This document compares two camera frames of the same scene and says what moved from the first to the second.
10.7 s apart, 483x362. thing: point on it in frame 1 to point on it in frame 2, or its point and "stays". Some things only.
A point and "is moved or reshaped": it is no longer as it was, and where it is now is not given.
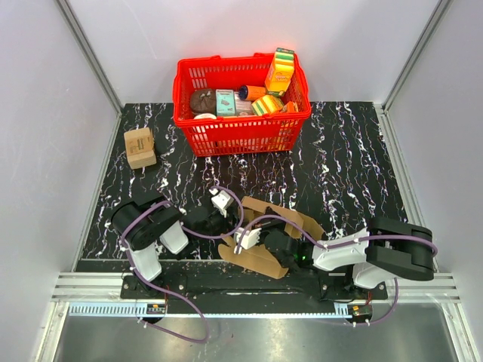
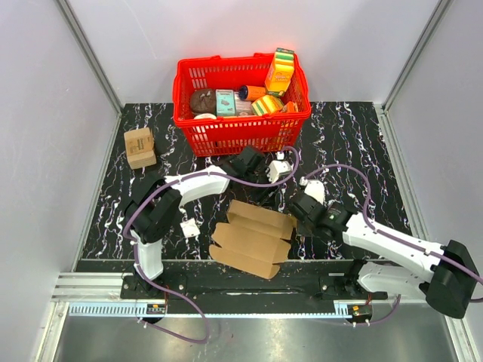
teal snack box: [225, 102] stays
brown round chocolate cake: [203, 101] stays
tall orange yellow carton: [280, 72] stays
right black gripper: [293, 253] to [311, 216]
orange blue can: [251, 93] stays
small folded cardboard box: [139, 148] stays
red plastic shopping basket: [237, 136] stays
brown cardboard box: [259, 259] is moved or reshaped
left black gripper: [226, 225] to [267, 197]
